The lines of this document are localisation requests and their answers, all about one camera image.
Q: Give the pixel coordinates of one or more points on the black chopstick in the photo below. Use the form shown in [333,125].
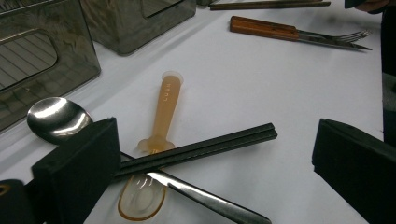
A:
[218,148]
[218,141]

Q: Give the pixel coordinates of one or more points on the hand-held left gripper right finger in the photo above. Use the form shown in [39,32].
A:
[358,174]

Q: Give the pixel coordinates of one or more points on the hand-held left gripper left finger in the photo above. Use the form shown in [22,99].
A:
[77,168]

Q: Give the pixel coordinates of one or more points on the dark brown chopstick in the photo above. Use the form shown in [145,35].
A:
[280,1]
[264,5]

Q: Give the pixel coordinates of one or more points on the smoky transparent plastic bin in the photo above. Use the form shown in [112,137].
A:
[124,28]
[71,62]

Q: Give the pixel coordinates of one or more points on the wooden spoon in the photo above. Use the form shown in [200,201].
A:
[166,109]

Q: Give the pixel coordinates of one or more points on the metal spoon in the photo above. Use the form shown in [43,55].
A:
[56,118]

